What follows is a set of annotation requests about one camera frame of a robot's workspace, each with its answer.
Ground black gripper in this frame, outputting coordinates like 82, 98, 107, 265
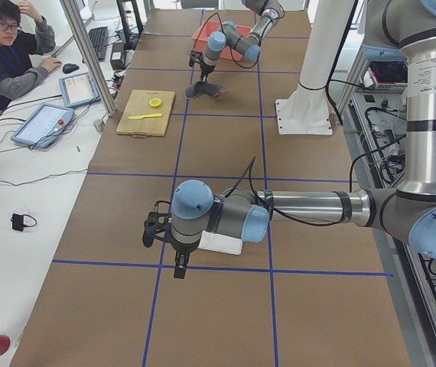
142, 200, 197, 278
189, 50, 214, 83

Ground grey and pink cloth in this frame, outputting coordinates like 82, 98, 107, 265
184, 81, 226, 99

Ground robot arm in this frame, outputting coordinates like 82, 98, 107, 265
189, 1, 285, 95
142, 1, 436, 278

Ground white rectangular tray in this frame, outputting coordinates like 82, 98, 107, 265
198, 231, 242, 255

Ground pink plastic bin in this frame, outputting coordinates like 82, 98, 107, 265
192, 21, 243, 61

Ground lemon slices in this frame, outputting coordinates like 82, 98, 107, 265
148, 98, 162, 108

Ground yellow plastic knife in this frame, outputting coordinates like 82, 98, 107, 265
127, 112, 163, 120

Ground bamboo cutting board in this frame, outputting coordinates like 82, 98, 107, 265
116, 89, 175, 137

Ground black power adapter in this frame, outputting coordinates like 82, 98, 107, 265
110, 42, 127, 70

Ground black keyboard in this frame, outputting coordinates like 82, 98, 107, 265
88, 27, 109, 61

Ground far teach pendant tablet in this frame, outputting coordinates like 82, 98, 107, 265
59, 73, 100, 109

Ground teach pendant tablet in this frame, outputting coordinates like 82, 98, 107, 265
11, 103, 75, 148
59, 73, 100, 109

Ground black computer mouse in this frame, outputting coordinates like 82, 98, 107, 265
62, 63, 80, 74

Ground near teach pendant tablet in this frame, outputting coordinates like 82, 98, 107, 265
11, 103, 75, 148

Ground small black clip device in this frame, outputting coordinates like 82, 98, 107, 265
11, 213, 37, 232

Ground seated person in black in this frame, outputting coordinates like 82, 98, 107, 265
0, 1, 62, 111

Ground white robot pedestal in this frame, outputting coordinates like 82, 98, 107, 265
275, 0, 357, 135

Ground aluminium frame post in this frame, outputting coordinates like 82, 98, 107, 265
60, 0, 116, 117

